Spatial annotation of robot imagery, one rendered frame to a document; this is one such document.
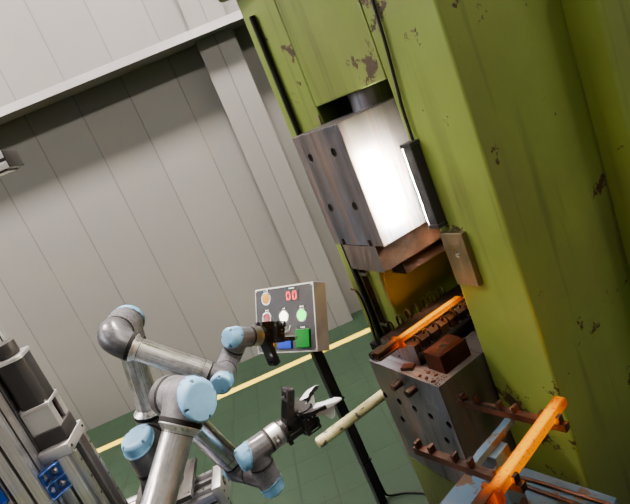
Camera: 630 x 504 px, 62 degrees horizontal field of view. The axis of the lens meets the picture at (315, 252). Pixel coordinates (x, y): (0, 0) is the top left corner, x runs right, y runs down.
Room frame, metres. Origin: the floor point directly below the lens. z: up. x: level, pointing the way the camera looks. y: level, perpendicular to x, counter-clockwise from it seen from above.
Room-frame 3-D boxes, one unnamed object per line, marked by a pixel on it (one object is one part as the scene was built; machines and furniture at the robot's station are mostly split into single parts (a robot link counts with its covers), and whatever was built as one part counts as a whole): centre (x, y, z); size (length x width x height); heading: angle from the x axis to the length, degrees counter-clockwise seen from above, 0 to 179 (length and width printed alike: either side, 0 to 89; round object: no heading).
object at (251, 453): (1.42, 0.40, 0.98); 0.11 x 0.08 x 0.09; 115
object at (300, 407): (1.48, 0.25, 0.97); 0.12 x 0.08 x 0.09; 115
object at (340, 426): (1.97, 0.09, 0.62); 0.44 x 0.05 x 0.05; 115
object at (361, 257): (1.79, -0.33, 1.32); 0.42 x 0.20 x 0.10; 115
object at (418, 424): (1.74, -0.36, 0.69); 0.56 x 0.38 x 0.45; 115
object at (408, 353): (1.79, -0.33, 0.96); 0.42 x 0.20 x 0.09; 115
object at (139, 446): (1.70, 0.82, 0.98); 0.13 x 0.12 x 0.14; 175
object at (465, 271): (1.47, -0.39, 1.27); 0.09 x 0.02 x 0.17; 25
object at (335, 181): (1.75, -0.35, 1.56); 0.42 x 0.39 x 0.40; 115
